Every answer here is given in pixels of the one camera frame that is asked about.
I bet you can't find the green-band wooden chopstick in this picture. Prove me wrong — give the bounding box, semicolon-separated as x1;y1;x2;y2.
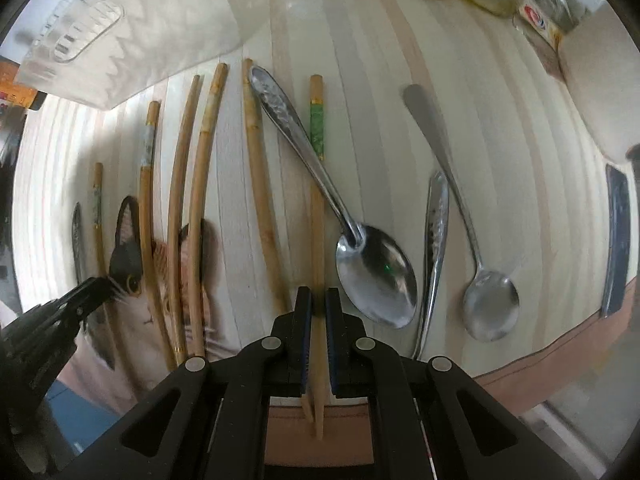
309;74;329;441

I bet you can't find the short patterned wooden chopstick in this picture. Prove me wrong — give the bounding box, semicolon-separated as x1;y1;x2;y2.
92;162;122;370

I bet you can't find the plain bamboo chopstick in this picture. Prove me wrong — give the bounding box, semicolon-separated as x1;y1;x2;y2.
242;58;288;315

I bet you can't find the large hammered steel spoon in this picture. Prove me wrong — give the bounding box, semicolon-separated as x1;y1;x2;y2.
248;65;418;328

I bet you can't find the bamboo chopstick thick top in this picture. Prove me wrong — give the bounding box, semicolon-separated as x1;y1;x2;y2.
188;62;229;358

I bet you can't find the silver-band wooden chopstick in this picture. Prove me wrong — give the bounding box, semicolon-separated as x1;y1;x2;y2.
139;101;176;372

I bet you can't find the thin bamboo chopstick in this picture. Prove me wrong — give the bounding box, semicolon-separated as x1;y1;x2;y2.
167;75;201;364

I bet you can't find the blue smartphone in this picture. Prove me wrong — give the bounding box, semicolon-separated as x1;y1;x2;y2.
600;165;631;318

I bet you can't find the clear plastic utensil basket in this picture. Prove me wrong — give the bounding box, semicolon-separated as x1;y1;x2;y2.
16;0;269;110

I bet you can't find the small red-logo packet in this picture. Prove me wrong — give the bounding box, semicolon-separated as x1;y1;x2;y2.
518;0;564;50

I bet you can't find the dark steel utensil handle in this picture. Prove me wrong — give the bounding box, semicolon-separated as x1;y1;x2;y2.
70;201;117;372

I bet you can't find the smooth-handled steel spoon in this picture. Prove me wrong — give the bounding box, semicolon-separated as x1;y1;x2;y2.
401;83;521;344

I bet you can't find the hammered-handle steel utensil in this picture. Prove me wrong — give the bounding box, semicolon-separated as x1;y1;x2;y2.
411;170;449;361

